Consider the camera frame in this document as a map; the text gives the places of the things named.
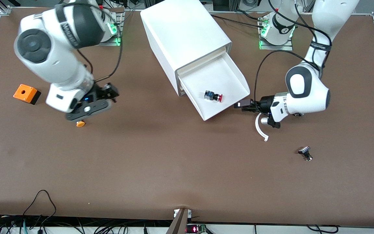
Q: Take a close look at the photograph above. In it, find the thin black looped cable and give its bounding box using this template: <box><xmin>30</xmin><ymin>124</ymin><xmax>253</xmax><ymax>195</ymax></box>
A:
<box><xmin>21</xmin><ymin>190</ymin><xmax>57</xmax><ymax>226</ymax></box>

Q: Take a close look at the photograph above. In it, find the white table edge duct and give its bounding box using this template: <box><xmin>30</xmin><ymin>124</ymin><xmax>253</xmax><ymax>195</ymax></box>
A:
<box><xmin>0</xmin><ymin>224</ymin><xmax>374</xmax><ymax>234</ymax></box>

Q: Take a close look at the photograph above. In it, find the orange button box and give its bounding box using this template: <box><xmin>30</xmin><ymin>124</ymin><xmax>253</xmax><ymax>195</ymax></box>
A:
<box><xmin>13</xmin><ymin>84</ymin><xmax>42</xmax><ymax>105</ymax></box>

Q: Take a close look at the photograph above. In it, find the black and silver switch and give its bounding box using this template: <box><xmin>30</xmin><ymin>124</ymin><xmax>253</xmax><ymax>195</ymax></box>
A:
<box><xmin>298</xmin><ymin>146</ymin><xmax>313</xmax><ymax>162</ymax></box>

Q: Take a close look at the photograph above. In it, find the circuit board with red display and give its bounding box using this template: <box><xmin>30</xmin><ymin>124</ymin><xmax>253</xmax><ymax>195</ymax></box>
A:
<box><xmin>186</xmin><ymin>224</ymin><xmax>207</xmax><ymax>234</ymax></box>

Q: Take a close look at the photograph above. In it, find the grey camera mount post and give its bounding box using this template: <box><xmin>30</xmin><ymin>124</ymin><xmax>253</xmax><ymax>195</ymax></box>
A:
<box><xmin>166</xmin><ymin>208</ymin><xmax>193</xmax><ymax>234</ymax></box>

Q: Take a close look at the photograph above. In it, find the white drawer cabinet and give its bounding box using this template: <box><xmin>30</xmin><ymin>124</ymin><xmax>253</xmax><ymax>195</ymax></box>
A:
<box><xmin>140</xmin><ymin>0</ymin><xmax>232</xmax><ymax>97</ymax></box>

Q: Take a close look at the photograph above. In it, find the red push button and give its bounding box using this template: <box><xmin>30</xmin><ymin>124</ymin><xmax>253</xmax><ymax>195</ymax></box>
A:
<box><xmin>204</xmin><ymin>90</ymin><xmax>224</xmax><ymax>103</ymax></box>

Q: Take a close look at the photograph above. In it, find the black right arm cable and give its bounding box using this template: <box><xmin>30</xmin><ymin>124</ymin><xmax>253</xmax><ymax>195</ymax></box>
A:
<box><xmin>75</xmin><ymin>6</ymin><xmax>124</xmax><ymax>82</ymax></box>

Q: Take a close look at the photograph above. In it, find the black base cable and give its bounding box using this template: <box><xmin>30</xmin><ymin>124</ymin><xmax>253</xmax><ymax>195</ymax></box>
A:
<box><xmin>235</xmin><ymin>9</ymin><xmax>265</xmax><ymax>20</ymax></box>
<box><xmin>210</xmin><ymin>14</ymin><xmax>265</xmax><ymax>26</ymax></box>

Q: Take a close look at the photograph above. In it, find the white curved plastic piece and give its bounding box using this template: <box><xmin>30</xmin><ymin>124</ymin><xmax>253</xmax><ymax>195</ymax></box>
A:
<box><xmin>255</xmin><ymin>112</ymin><xmax>268</xmax><ymax>142</ymax></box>

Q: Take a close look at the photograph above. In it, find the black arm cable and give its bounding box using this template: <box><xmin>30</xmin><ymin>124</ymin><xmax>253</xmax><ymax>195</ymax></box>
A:
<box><xmin>75</xmin><ymin>6</ymin><xmax>124</xmax><ymax>82</ymax></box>
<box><xmin>254</xmin><ymin>0</ymin><xmax>332</xmax><ymax>108</ymax></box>

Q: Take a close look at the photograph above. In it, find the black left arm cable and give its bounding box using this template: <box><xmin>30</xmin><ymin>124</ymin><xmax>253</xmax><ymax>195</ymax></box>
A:
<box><xmin>254</xmin><ymin>0</ymin><xmax>332</xmax><ymax>108</ymax></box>

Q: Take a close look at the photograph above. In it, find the white highest drawer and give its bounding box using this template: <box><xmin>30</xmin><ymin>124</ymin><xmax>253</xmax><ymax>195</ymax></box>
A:
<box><xmin>176</xmin><ymin>45</ymin><xmax>230</xmax><ymax>77</ymax></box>

